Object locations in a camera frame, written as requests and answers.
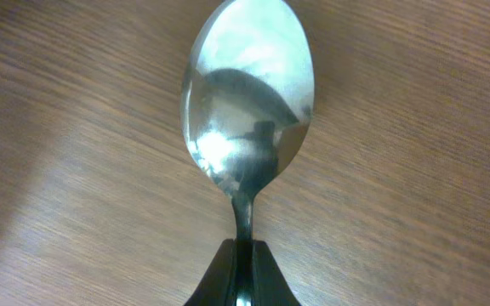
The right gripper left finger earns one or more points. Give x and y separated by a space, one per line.
213 289

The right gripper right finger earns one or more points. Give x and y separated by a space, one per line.
270 286

